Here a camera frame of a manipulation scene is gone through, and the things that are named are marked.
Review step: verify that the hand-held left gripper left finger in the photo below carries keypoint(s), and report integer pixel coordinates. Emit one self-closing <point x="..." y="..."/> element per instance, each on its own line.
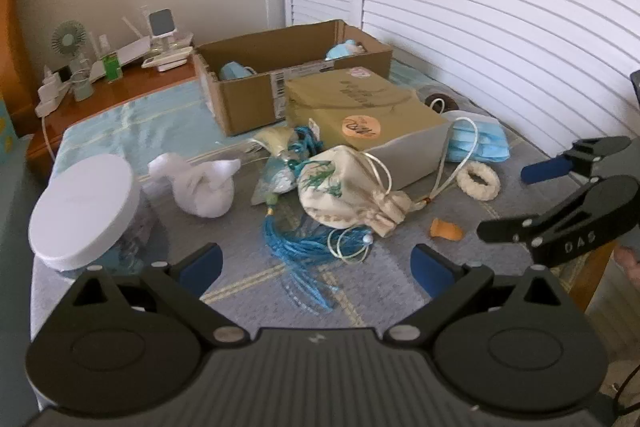
<point x="202" y="264"/>

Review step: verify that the grey checked blanket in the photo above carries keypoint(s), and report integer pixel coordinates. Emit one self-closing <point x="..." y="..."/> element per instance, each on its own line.
<point x="240" y="257"/>

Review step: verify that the white cloth bundle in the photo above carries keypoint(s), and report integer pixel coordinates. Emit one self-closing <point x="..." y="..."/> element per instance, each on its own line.
<point x="202" y="189"/>

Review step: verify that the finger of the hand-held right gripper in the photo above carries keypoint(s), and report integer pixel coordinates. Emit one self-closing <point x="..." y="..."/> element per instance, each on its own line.
<point x="575" y="232"/>
<point x="542" y="170"/>

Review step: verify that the light blue soft item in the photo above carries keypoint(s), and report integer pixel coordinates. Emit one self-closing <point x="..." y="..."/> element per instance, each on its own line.
<point x="235" y="71"/>

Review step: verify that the green bottle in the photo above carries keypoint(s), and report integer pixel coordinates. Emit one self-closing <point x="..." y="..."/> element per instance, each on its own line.
<point x="112" y="68"/>

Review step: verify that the gold paper gift box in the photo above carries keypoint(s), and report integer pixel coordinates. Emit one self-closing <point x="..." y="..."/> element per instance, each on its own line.
<point x="370" y="112"/>

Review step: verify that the stack of blue face masks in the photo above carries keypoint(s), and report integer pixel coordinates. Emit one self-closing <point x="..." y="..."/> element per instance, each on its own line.
<point x="487" y="142"/>

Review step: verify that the wooden headboard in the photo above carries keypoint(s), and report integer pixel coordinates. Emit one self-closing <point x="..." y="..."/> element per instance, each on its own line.
<point x="11" y="32"/>

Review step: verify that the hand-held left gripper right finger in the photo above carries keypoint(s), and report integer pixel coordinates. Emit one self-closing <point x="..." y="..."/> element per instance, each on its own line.
<point x="427" y="267"/>

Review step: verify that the white power strip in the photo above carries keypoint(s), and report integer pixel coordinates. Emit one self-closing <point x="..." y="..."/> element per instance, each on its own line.
<point x="50" y="94"/>

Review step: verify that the white phone stand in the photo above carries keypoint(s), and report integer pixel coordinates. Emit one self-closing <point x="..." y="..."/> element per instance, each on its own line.
<point x="161" y="24"/>

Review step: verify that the light blue plush toy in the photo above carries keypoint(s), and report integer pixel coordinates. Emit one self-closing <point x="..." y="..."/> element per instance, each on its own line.
<point x="345" y="51"/>

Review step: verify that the small green desk fan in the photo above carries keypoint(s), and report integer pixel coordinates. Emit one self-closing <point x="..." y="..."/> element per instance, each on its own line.
<point x="69" y="38"/>

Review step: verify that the person's right hand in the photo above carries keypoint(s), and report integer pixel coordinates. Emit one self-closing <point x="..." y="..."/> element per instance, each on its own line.
<point x="629" y="264"/>

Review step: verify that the clear jar with white lid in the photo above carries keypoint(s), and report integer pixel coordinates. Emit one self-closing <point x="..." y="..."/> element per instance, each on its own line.
<point x="80" y="212"/>

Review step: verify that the small orange piece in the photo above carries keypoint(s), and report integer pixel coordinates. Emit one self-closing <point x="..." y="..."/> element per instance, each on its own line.
<point x="445" y="229"/>

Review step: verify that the dark tape roll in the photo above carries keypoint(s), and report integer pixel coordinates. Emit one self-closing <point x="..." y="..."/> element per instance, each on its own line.
<point x="442" y="101"/>

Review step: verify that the light blue bed sheet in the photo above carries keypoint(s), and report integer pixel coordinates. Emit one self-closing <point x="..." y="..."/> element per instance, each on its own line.
<point x="135" y="127"/>

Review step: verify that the wooden nightstand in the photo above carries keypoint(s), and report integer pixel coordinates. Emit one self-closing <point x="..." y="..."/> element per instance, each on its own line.
<point x="145" y="87"/>

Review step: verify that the brown cardboard box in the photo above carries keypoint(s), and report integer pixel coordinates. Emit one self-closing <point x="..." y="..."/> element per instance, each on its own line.
<point x="250" y="99"/>

